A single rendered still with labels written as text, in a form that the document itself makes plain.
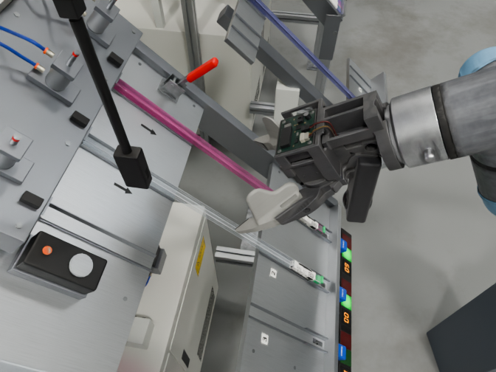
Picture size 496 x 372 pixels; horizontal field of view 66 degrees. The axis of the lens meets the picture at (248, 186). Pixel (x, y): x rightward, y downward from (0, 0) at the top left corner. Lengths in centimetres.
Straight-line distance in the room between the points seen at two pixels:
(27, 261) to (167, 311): 50
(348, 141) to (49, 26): 37
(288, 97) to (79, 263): 71
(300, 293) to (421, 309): 98
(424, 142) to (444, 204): 155
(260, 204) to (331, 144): 10
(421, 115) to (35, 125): 38
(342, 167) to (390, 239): 131
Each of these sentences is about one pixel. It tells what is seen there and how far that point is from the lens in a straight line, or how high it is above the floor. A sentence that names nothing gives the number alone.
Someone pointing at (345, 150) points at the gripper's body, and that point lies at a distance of 42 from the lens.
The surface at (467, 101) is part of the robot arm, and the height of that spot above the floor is 122.
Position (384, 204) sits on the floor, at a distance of 183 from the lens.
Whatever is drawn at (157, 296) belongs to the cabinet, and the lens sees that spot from 90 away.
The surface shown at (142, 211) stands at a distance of 54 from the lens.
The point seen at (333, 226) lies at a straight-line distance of 84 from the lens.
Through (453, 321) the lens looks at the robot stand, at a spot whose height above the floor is 21.
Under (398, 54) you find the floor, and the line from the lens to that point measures 269.
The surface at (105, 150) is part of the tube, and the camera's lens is 53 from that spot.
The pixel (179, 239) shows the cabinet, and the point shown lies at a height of 62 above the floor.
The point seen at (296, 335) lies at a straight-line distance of 69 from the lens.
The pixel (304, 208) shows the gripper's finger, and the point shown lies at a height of 108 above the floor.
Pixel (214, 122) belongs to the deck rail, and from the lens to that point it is 71.
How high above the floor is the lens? 144
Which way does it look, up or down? 54 degrees down
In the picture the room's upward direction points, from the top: straight up
